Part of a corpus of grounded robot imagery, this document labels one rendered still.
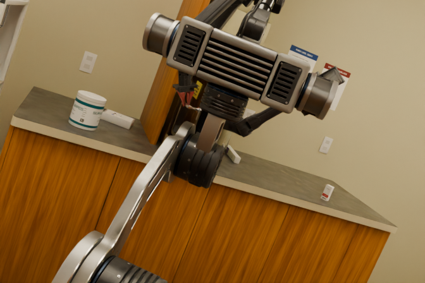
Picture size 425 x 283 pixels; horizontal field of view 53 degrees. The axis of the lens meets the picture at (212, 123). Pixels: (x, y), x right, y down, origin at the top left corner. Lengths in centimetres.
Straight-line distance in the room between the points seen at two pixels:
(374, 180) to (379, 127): 41
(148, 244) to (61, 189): 49
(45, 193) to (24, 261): 33
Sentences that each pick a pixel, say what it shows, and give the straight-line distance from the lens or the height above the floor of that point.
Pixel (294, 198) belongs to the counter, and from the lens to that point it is 223.
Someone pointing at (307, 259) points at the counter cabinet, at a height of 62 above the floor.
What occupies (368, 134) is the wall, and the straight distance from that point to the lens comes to 326.
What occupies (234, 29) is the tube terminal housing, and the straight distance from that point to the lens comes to 222.
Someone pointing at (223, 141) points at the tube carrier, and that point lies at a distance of 213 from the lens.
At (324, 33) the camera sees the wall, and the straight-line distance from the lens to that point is 293.
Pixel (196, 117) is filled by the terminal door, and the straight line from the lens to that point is 193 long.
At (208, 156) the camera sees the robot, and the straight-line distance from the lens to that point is 127.
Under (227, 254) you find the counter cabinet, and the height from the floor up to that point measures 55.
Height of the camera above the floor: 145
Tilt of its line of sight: 8 degrees down
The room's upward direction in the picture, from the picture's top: 21 degrees clockwise
